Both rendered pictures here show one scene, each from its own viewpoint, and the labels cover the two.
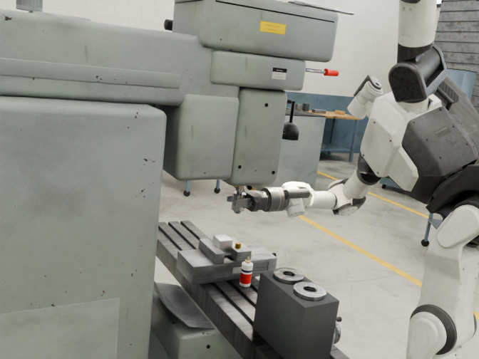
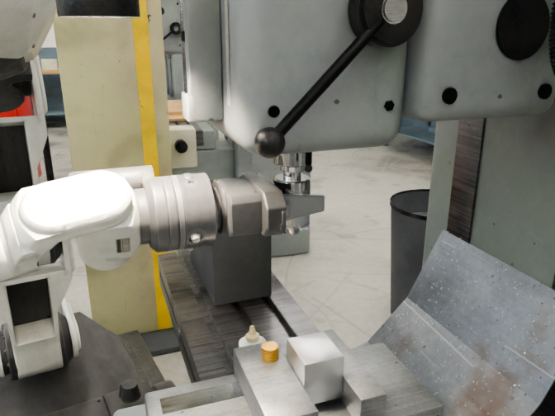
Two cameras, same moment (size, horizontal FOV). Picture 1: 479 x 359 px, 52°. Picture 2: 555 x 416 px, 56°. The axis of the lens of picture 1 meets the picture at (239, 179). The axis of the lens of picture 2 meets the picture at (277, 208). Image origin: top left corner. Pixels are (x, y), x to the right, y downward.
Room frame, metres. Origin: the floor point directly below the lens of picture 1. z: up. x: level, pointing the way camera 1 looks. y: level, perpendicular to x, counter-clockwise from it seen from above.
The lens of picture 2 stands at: (2.26, 0.09, 1.43)
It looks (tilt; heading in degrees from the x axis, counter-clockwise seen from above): 19 degrees down; 191
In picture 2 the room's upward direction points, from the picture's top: straight up
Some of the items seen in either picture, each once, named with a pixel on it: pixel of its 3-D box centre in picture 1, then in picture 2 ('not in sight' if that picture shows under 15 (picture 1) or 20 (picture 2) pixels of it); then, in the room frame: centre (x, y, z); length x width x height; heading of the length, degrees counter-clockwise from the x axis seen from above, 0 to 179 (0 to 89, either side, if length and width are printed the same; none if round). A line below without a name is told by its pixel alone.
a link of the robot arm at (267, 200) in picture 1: (260, 200); (223, 209); (1.68, -0.08, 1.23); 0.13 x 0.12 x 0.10; 30
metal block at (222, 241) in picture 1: (222, 245); (314, 367); (1.71, 0.04, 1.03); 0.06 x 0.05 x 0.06; 30
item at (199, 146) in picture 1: (193, 132); (440, 1); (1.54, 0.16, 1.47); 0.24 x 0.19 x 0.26; 30
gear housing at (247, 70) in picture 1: (242, 68); not in sight; (1.62, 0.03, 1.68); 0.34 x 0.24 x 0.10; 120
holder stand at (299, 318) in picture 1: (294, 313); (227, 235); (1.28, -0.20, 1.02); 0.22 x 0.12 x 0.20; 31
